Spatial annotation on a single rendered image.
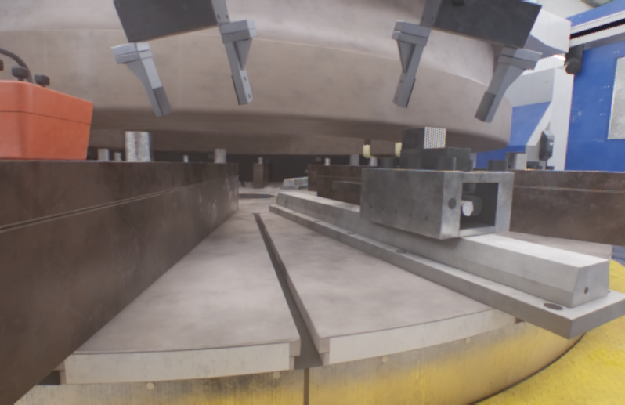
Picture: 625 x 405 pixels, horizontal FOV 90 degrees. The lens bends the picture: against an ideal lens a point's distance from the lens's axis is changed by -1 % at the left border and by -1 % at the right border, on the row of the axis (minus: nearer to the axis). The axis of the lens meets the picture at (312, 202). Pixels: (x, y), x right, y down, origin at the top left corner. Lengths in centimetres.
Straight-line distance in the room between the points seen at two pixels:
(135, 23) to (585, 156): 535
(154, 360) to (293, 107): 89
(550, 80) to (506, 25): 653
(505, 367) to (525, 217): 118
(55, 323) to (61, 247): 14
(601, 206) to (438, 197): 128
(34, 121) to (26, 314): 32
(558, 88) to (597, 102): 164
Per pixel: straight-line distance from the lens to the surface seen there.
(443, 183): 106
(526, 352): 133
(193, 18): 48
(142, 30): 51
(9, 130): 72
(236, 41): 48
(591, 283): 106
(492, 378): 122
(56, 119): 76
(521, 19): 52
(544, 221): 224
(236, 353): 76
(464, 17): 48
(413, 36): 47
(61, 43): 145
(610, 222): 223
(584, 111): 558
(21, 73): 82
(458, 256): 115
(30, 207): 69
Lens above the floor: 69
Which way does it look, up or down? 7 degrees down
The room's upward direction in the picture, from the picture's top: 1 degrees clockwise
